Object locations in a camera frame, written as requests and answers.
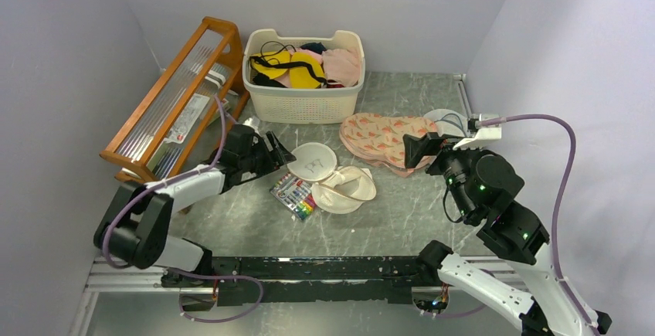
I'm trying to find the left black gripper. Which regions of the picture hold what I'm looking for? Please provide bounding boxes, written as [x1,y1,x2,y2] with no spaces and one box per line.
[239,131,296,178]

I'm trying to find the papers on shelf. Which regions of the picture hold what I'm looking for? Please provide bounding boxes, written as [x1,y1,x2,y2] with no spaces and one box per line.
[164,63,232,144]

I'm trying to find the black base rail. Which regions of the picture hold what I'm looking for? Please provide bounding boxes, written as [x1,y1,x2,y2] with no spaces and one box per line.
[161,256,443,306]

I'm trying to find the aluminium frame rail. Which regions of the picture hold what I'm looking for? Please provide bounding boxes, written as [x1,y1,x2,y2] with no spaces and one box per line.
[70,258,519,335]

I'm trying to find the white mesh laundry bag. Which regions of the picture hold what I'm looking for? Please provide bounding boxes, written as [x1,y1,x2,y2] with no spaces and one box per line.
[423,109,470,137]

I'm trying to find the dark navy garment in basket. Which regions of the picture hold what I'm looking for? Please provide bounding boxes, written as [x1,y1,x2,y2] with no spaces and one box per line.
[251,42,328,89]

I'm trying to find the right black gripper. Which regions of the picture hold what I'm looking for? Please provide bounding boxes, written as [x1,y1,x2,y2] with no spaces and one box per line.
[402,131,485,220]

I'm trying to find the beige mesh laundry bag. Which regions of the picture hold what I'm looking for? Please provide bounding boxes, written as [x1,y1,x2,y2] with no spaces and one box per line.
[287,142,377,215]

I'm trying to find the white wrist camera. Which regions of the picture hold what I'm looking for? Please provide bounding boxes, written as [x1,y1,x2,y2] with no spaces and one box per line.
[243,117,261,131]
[453,114,502,151]

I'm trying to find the marker pen pack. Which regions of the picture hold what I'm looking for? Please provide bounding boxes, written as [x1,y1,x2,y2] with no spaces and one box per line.
[270,172,317,221]

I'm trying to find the orange wooden shelf rack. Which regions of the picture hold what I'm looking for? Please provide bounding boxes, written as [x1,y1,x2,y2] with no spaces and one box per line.
[100,17,249,183]

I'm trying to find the pink bra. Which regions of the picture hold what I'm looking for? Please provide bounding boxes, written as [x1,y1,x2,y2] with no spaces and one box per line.
[322,49,361,87]

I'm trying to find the pink garment in basket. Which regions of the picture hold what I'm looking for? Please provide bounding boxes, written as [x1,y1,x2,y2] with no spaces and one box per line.
[275,49,325,89]

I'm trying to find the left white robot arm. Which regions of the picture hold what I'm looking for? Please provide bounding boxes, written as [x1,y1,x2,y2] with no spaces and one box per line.
[93,124,296,287]

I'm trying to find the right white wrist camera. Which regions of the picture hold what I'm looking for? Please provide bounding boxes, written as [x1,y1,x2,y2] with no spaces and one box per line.
[453,114,502,151]

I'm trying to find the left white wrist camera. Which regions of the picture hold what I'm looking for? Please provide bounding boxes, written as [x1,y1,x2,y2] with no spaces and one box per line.
[243,117,261,131]

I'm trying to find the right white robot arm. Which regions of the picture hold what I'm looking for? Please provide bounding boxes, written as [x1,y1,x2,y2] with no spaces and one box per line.
[402,132,612,335]

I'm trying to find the yellow black item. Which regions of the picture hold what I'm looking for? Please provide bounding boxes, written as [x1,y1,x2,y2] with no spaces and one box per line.
[248,40,328,90]

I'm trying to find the floral pink laundry bag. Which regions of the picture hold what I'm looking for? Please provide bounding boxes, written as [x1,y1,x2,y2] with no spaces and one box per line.
[339,113,437,177]

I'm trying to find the cream plastic laundry basket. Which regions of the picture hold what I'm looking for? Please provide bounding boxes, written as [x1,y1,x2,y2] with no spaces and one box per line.
[242,29,365,124]

